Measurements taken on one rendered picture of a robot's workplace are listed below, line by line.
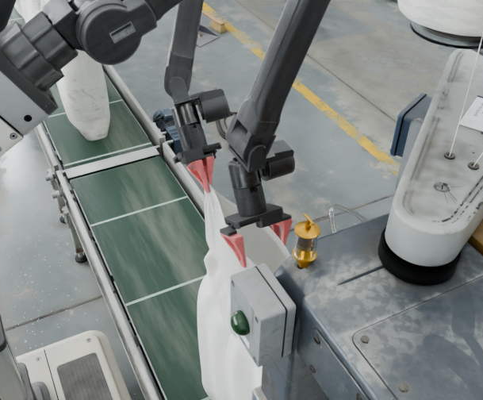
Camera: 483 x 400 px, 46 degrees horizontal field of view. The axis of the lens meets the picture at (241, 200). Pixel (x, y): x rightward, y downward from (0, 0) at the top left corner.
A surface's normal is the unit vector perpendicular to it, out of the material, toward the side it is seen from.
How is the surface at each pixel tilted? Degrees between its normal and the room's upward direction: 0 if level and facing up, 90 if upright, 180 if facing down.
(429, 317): 0
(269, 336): 90
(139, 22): 94
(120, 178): 0
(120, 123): 0
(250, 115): 70
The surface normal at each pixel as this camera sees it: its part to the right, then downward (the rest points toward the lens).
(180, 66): 0.20, 0.22
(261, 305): 0.01, -0.77
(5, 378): 0.45, 0.58
